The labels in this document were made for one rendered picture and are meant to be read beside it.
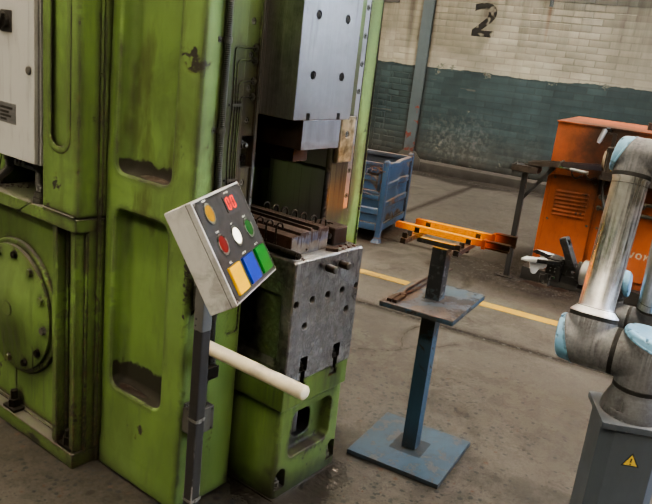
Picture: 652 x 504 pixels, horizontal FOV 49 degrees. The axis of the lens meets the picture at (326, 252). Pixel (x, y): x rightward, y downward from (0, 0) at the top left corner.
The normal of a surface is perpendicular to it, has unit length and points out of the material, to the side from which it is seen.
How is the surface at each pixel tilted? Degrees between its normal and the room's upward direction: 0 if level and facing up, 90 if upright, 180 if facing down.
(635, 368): 92
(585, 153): 90
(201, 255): 90
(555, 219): 90
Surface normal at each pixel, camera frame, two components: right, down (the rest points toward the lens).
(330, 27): 0.78, 0.25
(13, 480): 0.11, -0.95
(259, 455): -0.61, 0.15
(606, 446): -0.80, 0.08
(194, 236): -0.22, 0.25
